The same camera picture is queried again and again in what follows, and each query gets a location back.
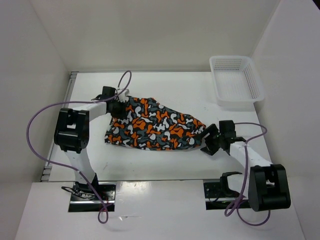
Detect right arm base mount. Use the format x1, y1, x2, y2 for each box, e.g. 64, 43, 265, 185
203, 179, 239, 210

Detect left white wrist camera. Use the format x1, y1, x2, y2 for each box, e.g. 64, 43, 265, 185
116, 88, 130, 103

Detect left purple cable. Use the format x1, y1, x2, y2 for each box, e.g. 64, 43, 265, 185
26, 70, 133, 224

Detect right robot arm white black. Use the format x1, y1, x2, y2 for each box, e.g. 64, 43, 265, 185
201, 120, 291, 212

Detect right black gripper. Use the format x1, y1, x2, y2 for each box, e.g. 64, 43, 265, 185
194, 123, 225, 156

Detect white perforated plastic basket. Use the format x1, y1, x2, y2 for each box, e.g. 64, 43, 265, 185
209, 55, 265, 108

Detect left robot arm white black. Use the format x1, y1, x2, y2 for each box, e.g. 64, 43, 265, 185
54, 86, 130, 200

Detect orange camouflage shorts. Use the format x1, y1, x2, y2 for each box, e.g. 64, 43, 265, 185
104, 96, 206, 151

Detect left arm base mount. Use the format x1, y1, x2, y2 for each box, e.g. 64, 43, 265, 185
61, 181, 116, 213

